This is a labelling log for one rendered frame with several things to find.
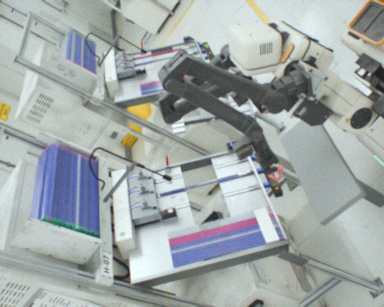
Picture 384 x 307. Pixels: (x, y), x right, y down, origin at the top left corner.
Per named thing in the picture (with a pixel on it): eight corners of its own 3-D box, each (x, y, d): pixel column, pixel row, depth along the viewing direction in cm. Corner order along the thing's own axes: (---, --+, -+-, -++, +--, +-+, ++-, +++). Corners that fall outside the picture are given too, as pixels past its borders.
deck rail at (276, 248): (287, 248, 190) (287, 239, 186) (289, 251, 188) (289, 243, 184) (133, 287, 187) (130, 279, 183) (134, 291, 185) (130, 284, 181)
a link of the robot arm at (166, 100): (152, 106, 181) (148, 97, 189) (169, 128, 188) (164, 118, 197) (238, 45, 177) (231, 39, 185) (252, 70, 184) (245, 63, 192)
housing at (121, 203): (131, 186, 238) (125, 167, 229) (139, 256, 201) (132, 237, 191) (117, 189, 238) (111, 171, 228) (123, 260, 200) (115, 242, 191)
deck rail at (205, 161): (245, 154, 241) (244, 145, 237) (246, 156, 240) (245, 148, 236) (124, 184, 239) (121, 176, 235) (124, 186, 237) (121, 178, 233)
